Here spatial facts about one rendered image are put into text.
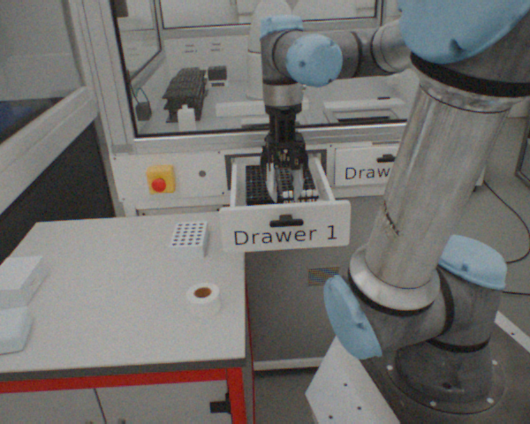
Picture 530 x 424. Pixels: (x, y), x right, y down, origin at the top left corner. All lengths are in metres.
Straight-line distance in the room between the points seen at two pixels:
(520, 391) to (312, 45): 0.62
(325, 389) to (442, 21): 0.62
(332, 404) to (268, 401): 0.99
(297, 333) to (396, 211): 1.23
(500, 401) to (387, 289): 0.32
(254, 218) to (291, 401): 0.94
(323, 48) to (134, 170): 0.79
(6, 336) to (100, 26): 0.75
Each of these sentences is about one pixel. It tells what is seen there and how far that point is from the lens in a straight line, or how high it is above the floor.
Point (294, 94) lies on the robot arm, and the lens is 0.84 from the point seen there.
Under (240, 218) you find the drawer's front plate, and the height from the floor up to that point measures 0.91.
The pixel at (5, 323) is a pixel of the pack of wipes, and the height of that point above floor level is 0.80.
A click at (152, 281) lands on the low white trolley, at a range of 1.10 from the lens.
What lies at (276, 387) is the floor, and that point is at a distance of 1.83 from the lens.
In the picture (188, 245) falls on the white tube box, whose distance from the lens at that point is 1.14.
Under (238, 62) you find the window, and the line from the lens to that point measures 1.25.
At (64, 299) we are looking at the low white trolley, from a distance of 1.12.
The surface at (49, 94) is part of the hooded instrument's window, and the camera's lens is 1.94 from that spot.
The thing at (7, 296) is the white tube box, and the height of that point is 0.79.
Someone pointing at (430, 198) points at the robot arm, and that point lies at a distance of 0.48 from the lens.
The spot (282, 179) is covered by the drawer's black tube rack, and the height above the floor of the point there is 0.90.
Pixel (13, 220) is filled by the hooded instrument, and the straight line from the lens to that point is 1.62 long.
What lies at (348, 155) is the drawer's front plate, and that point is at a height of 0.91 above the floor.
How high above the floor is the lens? 1.39
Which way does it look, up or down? 28 degrees down
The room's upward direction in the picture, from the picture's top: 3 degrees counter-clockwise
